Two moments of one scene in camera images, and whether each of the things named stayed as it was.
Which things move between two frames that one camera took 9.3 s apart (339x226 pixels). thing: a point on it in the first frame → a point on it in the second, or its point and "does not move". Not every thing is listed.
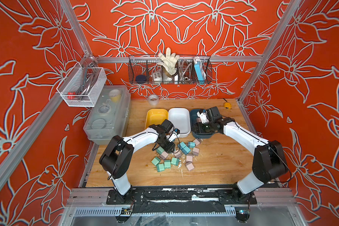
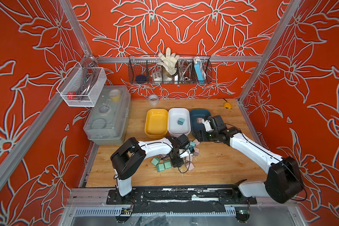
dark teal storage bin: x=193 y=118 does not move
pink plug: x=195 y=151 does not move
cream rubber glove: x=170 y=61 does not move
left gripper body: x=166 y=145 → x=176 y=160
